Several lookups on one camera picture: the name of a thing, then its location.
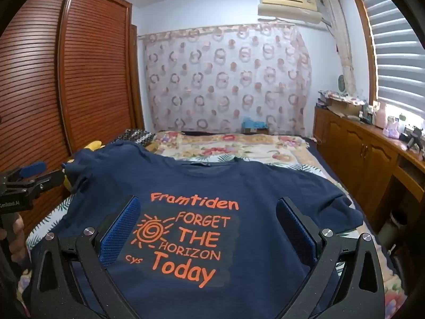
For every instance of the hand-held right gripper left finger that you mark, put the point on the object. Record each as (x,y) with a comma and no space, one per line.
(118,232)

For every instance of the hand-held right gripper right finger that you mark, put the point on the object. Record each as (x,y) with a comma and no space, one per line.
(297,232)

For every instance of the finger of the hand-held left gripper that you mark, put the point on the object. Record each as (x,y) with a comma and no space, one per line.
(46,181)
(31,169)

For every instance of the navy blue t-shirt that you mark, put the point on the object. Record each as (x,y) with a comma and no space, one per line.
(199,182)

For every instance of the person's left hand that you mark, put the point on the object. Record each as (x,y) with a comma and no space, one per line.
(18,236)

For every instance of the yellow plush toy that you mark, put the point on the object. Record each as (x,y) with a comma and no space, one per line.
(94,145)

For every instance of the wooden cabinet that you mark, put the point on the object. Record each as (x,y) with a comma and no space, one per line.
(358,153)

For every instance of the floral leaf bed blanket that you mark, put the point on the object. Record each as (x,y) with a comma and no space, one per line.
(232,149)

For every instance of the wooden louvred wardrobe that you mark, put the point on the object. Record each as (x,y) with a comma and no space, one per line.
(89,73)

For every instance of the blue object on box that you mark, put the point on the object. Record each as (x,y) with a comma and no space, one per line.
(254,124)

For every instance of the cardboard box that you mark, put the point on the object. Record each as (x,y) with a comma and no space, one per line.
(345,106)

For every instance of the pink bottle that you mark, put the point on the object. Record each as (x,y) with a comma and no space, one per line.
(381,116)

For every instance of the black device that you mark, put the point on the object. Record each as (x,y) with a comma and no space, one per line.
(413,139)

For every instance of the small desk fan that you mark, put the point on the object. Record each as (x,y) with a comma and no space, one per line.
(342,83)

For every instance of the circle patterned curtain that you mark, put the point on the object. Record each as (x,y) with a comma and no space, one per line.
(225,79)

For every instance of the tied floral curtain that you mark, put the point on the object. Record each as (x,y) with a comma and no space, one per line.
(345,56)

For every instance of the grey striped window blind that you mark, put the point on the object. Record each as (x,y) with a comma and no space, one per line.
(395,56)

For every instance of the cream air conditioner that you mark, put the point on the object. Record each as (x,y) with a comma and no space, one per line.
(289,3)

